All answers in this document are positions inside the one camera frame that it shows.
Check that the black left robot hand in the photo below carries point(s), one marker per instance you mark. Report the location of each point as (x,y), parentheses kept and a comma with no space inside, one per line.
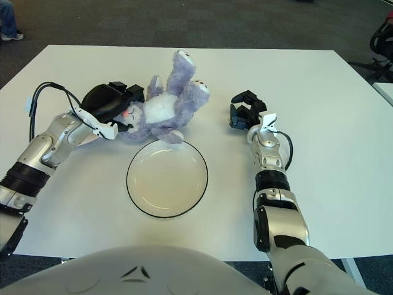
(104,101)

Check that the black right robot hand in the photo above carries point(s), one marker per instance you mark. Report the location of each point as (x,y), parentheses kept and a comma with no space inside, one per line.
(251,113)

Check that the purple plush bunny doll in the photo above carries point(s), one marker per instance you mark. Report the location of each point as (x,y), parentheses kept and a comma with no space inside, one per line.
(187,101)

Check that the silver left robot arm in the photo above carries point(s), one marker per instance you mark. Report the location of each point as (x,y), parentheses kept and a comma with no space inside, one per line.
(55,138)

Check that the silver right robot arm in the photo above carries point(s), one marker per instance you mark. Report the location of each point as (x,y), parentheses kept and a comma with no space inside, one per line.
(270,156)

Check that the white plate black rim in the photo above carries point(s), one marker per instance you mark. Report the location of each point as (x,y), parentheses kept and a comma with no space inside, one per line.
(165,181)

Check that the seated person in jeans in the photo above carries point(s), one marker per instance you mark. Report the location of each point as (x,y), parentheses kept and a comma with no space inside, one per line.
(7,18)

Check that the white side table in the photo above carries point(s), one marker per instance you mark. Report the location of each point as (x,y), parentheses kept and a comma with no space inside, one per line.
(387,90)

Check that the black office chair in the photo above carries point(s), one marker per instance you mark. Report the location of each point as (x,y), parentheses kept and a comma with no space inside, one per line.
(379,40)

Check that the grey robot torso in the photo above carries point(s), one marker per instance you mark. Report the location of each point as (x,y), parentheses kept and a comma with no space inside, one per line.
(153,258)

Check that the person in red shirt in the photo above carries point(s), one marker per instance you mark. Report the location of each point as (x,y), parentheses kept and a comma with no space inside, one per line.
(390,17)

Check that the white table leg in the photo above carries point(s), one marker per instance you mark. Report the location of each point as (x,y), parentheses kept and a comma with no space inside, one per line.
(353,270)

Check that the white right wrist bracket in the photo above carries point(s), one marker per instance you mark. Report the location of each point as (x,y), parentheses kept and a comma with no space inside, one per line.
(268,120)

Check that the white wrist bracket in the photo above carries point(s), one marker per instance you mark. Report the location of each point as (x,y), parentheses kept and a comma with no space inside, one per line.
(268,120)
(107,130)

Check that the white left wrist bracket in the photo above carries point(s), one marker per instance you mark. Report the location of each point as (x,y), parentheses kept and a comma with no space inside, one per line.
(107,130)

